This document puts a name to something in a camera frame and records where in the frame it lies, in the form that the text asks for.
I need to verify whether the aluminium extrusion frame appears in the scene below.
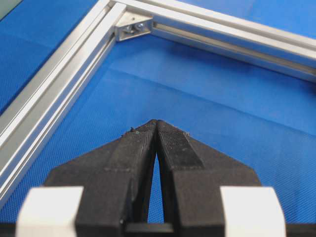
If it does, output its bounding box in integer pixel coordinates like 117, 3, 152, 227
0, 0, 316, 204

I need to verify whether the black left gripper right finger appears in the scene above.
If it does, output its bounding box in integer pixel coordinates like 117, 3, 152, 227
157, 120, 261, 232

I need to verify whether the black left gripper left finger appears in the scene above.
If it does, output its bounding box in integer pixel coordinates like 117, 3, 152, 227
44, 119, 157, 230

